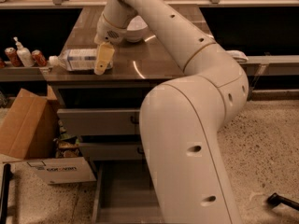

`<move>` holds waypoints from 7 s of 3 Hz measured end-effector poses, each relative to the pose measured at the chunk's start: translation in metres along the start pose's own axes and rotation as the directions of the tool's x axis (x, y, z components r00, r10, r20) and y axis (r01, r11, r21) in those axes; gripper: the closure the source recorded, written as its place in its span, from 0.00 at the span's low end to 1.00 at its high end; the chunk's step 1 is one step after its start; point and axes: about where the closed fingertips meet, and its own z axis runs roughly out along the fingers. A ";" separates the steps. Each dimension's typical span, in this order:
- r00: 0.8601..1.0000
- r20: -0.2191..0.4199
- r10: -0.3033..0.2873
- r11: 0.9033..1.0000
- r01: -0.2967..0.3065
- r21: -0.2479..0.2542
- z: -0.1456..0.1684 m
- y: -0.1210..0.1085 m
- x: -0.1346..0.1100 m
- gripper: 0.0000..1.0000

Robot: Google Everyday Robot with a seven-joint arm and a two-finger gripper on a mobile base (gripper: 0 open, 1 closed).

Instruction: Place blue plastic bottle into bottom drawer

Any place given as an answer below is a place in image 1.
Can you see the folded white cloth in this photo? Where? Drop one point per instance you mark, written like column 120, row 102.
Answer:
column 238, row 55

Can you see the grey low shelf right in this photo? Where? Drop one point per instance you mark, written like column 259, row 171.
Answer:
column 285, row 65

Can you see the grey low shelf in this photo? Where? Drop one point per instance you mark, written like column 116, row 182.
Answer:
column 285, row 65
column 11, row 73

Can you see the snack bags in box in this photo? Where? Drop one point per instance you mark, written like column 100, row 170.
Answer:
column 67, row 145

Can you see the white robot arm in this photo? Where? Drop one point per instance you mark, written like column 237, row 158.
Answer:
column 201, row 196

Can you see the top grey drawer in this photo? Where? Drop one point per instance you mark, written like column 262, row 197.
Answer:
column 107, row 121

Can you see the white printed cardboard box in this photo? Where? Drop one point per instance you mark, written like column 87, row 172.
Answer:
column 60, row 171

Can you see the clear plastic water bottle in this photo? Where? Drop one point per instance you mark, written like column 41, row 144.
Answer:
column 75, row 59

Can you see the black handle lower right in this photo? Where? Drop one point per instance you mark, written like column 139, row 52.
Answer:
column 275, row 200

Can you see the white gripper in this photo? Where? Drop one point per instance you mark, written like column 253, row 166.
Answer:
column 107, row 34

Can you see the white ceramic bowl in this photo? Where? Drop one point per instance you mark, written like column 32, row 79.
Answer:
column 136, row 30

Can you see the grey low shelf left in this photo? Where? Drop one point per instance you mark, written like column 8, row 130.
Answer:
column 11, row 73

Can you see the red soda can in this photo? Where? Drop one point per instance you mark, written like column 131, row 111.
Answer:
column 13, row 57
column 39, row 58

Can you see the bottom grey drawer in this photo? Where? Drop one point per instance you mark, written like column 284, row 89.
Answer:
column 125, row 194

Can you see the brown cardboard box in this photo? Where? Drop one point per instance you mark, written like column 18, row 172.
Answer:
column 29, row 128

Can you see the red soda can left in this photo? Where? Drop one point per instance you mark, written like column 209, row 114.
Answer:
column 13, row 57

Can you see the white pump dispenser bottle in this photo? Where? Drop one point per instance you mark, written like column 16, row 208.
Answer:
column 24, row 54

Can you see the red soda can right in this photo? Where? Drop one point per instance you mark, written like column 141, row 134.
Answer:
column 39, row 58

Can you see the grey drawer cabinet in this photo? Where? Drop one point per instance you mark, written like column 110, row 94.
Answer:
column 124, row 62

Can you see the black bar left edge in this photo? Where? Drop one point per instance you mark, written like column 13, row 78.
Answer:
column 7, row 175

